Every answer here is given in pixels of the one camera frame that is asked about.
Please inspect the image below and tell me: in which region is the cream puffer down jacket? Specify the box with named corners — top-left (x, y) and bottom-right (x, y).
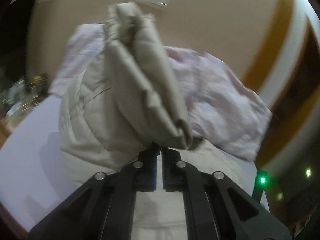
top-left (57, 1), bottom-right (249, 240)

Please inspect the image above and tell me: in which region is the wooden door frame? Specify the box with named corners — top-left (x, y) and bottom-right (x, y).
top-left (244, 0), bottom-right (319, 177)

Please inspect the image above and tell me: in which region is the pink floral crumpled quilt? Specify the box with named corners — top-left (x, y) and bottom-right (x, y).
top-left (49, 23), bottom-right (272, 161)

